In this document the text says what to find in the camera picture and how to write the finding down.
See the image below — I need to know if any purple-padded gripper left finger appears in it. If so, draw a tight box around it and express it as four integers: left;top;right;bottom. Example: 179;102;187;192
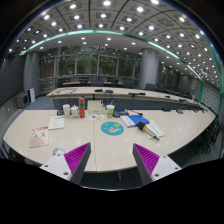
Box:
41;143;91;184

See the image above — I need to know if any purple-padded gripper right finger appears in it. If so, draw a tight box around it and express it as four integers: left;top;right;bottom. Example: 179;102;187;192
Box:
132;144;181;185

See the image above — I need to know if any yellow black handheld tool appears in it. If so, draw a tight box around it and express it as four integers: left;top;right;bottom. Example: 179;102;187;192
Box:
137;122;160;140

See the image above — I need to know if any white notepad right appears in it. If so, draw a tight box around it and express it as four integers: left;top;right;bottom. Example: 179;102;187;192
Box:
146;121;164;138

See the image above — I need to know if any red illustrated booklet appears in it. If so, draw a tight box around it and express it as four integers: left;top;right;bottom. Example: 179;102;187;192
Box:
29;126;48;148

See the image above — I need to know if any white paper booklet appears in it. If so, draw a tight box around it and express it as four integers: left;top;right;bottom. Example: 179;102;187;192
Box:
48;116;64;130

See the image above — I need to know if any white book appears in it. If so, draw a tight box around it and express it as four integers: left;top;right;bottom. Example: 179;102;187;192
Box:
121;116;135;127

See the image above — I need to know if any colourful leaflet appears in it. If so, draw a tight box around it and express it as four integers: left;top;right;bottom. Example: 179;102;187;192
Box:
85;114;104;121

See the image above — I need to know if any blue folder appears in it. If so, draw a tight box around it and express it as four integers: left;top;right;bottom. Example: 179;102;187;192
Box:
128;115;150;125

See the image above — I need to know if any white lidded mug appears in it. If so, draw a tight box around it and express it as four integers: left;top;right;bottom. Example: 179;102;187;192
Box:
71;105;79;118

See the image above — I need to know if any white paper cup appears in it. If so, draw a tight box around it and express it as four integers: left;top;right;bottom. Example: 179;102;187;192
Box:
63;104;70;118

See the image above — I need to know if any beige box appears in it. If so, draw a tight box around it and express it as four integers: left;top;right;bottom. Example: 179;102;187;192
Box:
87;100;105;114

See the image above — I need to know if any red water bottle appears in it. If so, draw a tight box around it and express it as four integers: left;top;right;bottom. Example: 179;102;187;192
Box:
79;97;85;118

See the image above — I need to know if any green-sleeved paper cup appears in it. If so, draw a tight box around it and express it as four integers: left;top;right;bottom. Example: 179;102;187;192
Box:
106;105;115;118

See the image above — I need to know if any long beige conference table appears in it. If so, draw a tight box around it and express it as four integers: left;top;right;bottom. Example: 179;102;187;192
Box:
47;87;206;111

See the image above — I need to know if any white cabinet unit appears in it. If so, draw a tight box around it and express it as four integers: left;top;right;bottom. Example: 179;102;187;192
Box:
27;87;35;103

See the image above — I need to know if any grey round pillar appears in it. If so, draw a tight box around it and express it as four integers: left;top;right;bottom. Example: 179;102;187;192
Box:
138;48;159;89

